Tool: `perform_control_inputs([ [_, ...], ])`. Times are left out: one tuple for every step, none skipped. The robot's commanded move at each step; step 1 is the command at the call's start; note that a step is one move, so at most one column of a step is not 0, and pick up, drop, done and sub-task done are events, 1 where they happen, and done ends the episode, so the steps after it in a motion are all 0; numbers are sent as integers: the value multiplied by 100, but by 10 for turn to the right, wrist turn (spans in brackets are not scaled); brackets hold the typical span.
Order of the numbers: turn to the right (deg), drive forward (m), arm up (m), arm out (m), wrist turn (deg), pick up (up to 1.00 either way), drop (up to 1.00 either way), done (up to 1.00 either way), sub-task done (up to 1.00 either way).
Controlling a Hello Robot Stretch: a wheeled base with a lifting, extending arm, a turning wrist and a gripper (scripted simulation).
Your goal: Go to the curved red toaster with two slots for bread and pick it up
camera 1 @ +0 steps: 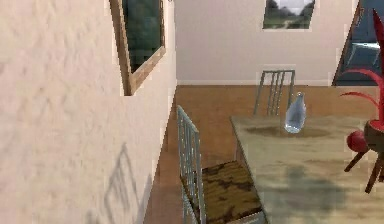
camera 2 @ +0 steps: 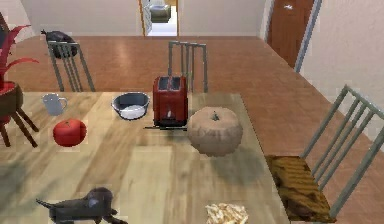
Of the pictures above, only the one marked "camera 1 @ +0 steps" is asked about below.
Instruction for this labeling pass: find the clear glass bottle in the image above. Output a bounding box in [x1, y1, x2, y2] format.
[283, 91, 307, 135]

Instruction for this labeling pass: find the dark blue room door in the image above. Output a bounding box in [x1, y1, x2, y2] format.
[332, 0, 384, 87]

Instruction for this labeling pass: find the pale wooden dining table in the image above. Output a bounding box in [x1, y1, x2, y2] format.
[230, 115, 384, 224]

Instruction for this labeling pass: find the grey metal chair brown seat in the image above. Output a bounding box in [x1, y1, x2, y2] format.
[176, 105, 268, 224]
[252, 69, 297, 118]

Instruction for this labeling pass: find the red leaved house plant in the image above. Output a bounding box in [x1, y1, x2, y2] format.
[340, 8, 384, 195]

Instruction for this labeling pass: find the wood framed wall picture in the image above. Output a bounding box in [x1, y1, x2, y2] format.
[109, 0, 167, 97]

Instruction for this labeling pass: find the window with green view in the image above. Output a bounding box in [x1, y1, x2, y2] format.
[262, 0, 316, 31]

